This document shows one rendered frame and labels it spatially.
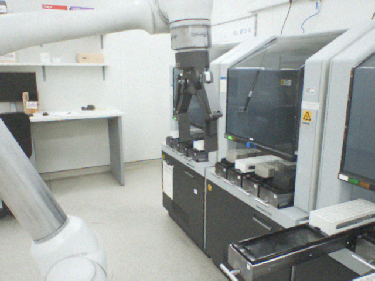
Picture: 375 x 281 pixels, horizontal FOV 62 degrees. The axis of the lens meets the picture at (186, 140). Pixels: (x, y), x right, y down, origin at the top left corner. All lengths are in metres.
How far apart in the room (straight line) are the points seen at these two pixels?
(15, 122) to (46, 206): 2.17
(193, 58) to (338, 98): 0.85
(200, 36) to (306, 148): 0.98
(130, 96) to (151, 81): 0.36
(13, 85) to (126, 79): 1.37
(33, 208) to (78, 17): 0.47
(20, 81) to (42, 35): 3.33
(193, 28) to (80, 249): 0.61
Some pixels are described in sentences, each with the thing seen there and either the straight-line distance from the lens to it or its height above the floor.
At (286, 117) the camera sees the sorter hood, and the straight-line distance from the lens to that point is 1.59.
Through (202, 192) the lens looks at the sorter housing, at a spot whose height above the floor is 0.54.
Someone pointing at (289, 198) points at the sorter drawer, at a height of 0.77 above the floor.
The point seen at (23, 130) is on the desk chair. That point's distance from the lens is 3.06.
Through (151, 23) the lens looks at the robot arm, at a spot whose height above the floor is 1.51.
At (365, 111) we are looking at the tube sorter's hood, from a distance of 1.32.
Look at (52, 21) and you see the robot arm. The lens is 0.70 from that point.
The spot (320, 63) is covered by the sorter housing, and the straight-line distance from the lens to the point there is 1.47.
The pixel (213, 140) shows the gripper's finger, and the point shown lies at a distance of 0.67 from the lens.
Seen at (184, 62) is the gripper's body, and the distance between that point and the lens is 0.68.
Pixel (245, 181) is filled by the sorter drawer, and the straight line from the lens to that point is 1.79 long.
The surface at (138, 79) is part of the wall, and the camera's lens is 4.45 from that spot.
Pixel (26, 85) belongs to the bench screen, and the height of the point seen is 1.22.
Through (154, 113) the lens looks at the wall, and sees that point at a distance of 4.56.
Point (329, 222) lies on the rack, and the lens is 1.27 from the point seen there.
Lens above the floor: 1.40
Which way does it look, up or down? 13 degrees down
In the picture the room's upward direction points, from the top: straight up
